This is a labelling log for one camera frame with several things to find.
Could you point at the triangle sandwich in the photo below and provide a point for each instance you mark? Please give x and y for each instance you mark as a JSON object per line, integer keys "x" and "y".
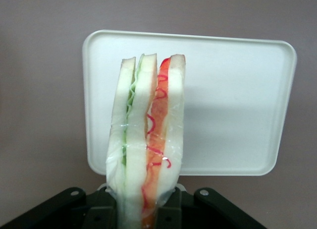
{"x": 138, "y": 115}

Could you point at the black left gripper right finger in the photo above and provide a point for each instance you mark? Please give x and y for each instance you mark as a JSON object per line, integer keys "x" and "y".
{"x": 198, "y": 211}

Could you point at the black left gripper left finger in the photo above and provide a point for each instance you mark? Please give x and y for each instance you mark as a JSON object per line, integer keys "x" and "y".
{"x": 74, "y": 209}

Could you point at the cream plastic tray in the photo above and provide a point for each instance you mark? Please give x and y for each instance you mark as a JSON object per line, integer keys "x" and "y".
{"x": 235, "y": 102}

